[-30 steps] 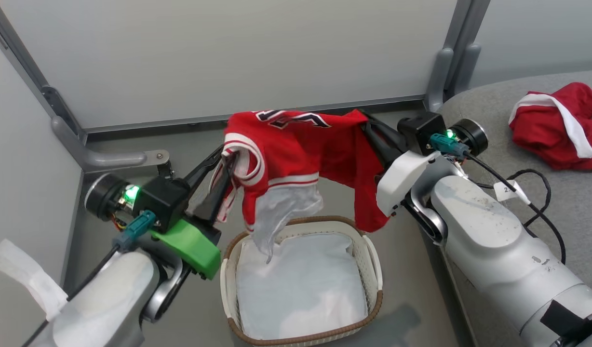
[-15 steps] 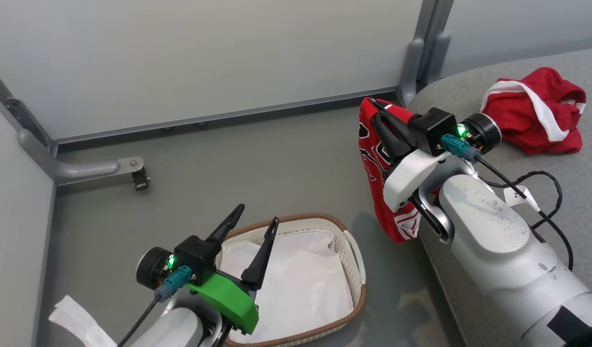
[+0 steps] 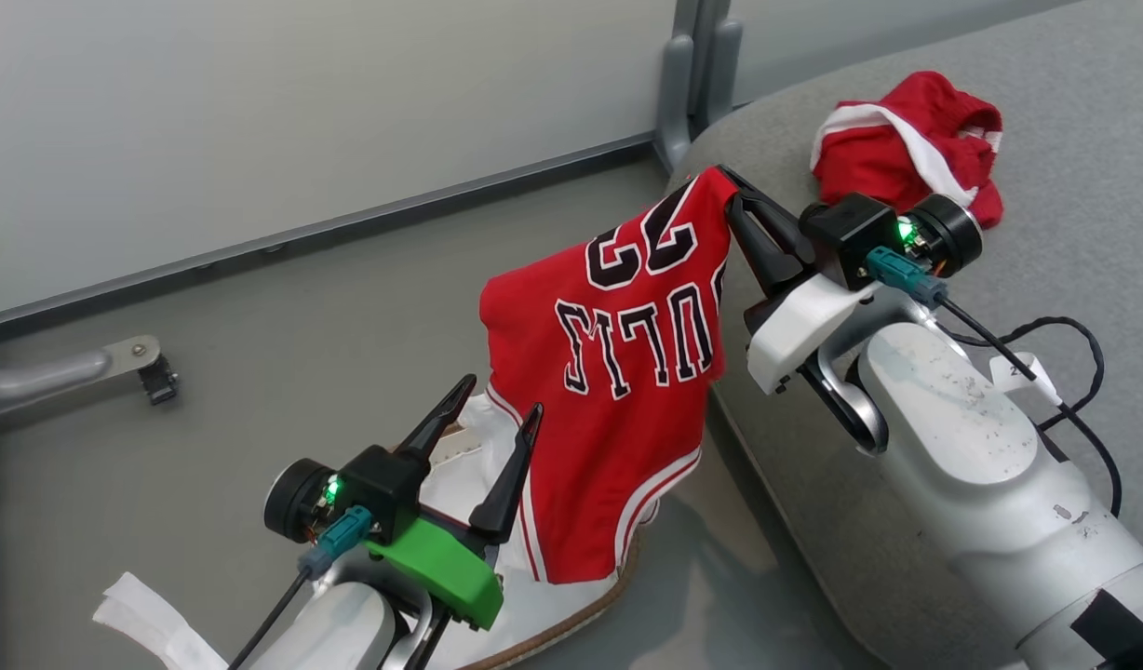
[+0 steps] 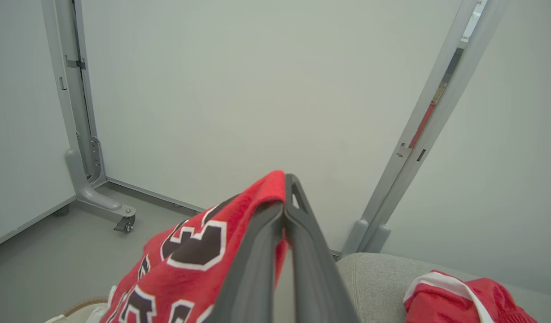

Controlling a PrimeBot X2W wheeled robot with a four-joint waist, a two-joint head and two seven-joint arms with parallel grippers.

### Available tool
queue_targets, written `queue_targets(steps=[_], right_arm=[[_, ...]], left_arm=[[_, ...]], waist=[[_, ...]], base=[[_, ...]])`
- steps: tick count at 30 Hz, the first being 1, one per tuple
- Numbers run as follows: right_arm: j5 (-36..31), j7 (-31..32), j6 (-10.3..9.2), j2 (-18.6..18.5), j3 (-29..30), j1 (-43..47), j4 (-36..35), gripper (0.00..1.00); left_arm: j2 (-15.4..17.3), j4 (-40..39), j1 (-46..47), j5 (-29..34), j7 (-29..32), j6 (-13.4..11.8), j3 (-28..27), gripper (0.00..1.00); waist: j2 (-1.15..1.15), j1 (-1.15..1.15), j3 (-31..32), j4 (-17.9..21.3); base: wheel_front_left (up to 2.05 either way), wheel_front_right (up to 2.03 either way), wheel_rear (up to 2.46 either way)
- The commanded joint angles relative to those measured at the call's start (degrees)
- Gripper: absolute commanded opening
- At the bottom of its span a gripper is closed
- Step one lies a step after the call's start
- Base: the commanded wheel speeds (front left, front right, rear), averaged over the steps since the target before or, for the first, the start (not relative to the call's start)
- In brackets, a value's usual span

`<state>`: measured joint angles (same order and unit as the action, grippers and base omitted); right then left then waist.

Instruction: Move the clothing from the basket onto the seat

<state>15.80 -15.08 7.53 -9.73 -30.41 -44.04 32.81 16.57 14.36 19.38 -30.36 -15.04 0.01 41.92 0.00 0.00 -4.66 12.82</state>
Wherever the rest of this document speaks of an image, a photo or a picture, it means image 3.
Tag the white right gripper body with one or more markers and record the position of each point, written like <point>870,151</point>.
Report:
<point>800,326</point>

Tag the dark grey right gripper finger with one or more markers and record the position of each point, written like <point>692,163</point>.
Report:
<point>767,261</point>
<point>776,219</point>

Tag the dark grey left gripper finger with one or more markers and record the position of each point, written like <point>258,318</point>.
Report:
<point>511,484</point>
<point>438,423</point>

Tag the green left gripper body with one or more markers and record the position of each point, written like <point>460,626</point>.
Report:
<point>441,568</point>

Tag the red Bulls 23 jersey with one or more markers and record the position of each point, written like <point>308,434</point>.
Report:
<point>618,447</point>

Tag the red shorts with white stripe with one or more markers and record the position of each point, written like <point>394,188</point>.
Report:
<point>925,140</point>

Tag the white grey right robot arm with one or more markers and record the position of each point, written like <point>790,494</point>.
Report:
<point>962,437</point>

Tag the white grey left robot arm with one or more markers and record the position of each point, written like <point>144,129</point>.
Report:
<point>343,628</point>

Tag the white cloth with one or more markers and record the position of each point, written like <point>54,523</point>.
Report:
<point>460,484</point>

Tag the grey fabric sofa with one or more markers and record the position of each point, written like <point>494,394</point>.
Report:
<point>1074,112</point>

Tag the white laundry basket brown rim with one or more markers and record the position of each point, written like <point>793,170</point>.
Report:
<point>571,625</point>

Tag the black caster wheel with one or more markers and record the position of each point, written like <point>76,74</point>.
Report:
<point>159,381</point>

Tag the grey partition foot bar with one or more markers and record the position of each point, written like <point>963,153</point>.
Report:
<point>50,372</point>

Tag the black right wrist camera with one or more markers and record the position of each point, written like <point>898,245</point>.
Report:
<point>846,233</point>

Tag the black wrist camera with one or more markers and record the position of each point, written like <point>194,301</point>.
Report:
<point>381,484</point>
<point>846,233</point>

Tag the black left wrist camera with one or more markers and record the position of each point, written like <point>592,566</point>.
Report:
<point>381,484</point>

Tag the grey partition post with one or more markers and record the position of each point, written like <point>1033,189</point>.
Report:
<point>679,84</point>

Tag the grey partition bottom rail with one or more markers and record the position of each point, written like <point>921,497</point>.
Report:
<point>302,228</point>

